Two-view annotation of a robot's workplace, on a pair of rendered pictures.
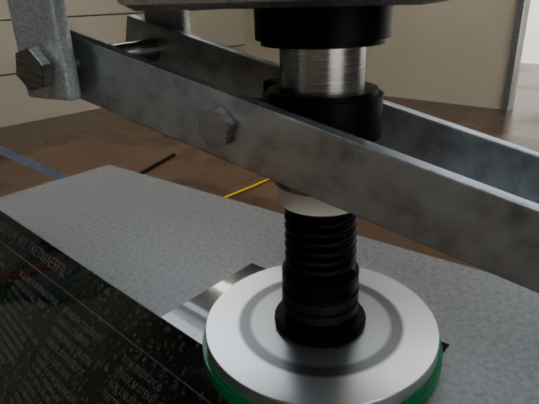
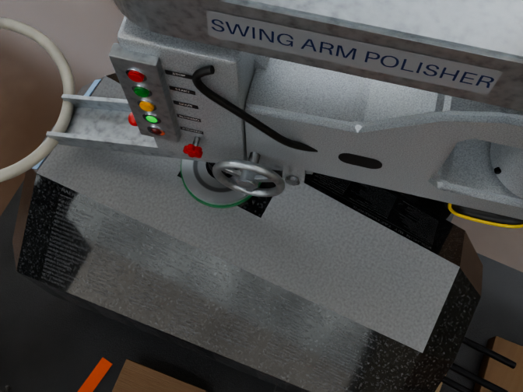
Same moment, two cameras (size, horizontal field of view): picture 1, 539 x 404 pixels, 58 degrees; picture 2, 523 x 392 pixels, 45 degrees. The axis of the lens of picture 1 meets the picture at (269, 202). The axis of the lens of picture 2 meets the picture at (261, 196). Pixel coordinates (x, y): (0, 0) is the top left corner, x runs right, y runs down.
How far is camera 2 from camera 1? 163 cm
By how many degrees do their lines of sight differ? 87
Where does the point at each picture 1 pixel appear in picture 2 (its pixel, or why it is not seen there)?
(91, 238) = (354, 229)
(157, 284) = (297, 194)
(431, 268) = (176, 226)
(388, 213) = not seen: hidden behind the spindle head
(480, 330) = (164, 185)
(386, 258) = (197, 232)
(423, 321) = (185, 169)
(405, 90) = not seen: outside the picture
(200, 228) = (300, 250)
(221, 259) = (276, 218)
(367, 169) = not seen: hidden behind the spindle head
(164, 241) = (312, 231)
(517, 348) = (154, 177)
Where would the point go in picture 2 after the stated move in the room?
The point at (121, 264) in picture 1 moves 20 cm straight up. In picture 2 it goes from (323, 206) to (330, 176)
